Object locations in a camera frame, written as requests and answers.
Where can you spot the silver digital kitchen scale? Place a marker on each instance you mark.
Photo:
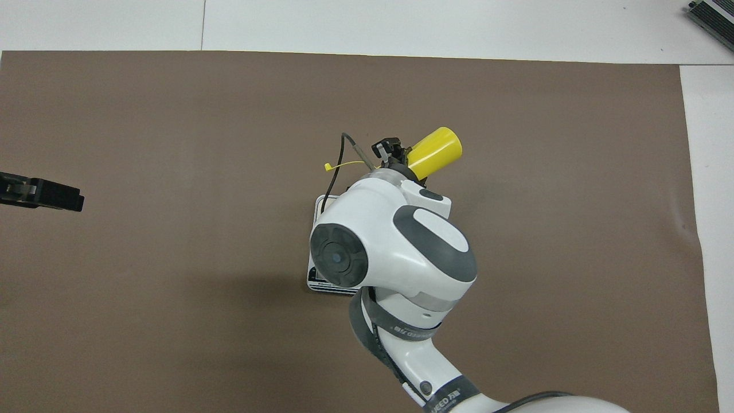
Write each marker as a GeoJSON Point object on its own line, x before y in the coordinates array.
{"type": "Point", "coordinates": [319, 287]}

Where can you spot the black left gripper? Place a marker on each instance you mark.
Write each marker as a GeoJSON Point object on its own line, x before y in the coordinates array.
{"type": "Point", "coordinates": [11, 192]}

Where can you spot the yellow squeeze bottle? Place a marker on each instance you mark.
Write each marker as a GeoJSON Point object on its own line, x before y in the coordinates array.
{"type": "Point", "coordinates": [438, 150]}

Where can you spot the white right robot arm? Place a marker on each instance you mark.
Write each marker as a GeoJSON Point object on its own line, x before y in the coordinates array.
{"type": "Point", "coordinates": [401, 246]}

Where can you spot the grey ribbed metal device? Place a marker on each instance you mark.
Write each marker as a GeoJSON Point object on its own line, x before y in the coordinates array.
{"type": "Point", "coordinates": [714, 17]}

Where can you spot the brown paper mat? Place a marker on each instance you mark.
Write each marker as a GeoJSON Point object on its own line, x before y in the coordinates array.
{"type": "Point", "coordinates": [172, 115]}

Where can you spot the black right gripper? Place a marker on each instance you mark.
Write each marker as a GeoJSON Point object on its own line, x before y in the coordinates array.
{"type": "Point", "coordinates": [406, 171]}

